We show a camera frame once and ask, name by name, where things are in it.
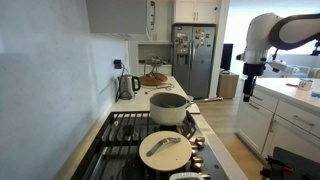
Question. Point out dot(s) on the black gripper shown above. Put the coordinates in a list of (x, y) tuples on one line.
[(253, 69)]

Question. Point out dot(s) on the small clear cup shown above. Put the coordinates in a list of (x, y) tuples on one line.
[(190, 98)]

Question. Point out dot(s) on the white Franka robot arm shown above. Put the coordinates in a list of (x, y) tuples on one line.
[(263, 33)]

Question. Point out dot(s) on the wooden side cabinet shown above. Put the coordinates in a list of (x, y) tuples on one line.
[(228, 85)]

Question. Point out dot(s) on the black monitor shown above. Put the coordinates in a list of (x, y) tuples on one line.
[(226, 56)]

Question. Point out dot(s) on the red flat object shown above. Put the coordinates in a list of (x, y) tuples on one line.
[(291, 85)]

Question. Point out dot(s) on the white kitchen island cabinet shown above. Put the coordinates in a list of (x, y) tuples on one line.
[(283, 123)]

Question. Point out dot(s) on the light wooden cutting board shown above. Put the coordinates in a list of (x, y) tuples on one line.
[(195, 109)]

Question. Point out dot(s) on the stainless steel refrigerator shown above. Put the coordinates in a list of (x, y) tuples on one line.
[(200, 66)]

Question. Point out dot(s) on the white printed mug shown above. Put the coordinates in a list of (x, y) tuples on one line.
[(305, 85)]

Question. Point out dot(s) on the metal cooktop knob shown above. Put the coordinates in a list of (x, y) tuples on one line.
[(197, 163), (200, 141), (205, 177), (194, 152)]

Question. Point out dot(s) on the blue flat object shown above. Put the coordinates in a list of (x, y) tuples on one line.
[(315, 95)]

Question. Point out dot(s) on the black stand with red parts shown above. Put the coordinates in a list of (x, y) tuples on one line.
[(293, 166)]

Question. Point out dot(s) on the white cabinet above refrigerator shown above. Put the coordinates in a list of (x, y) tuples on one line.
[(186, 11)]

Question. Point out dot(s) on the steel electric kettle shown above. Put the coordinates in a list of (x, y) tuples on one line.
[(126, 86)]

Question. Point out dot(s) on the black gas cooktop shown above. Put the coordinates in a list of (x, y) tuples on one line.
[(116, 150)]

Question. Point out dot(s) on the white cabinet over hood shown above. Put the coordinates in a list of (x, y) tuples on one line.
[(116, 15)]

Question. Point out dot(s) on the black camera on stand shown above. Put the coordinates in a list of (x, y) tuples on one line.
[(316, 48)]

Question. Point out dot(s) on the black wall plug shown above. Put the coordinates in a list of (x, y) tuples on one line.
[(117, 64)]

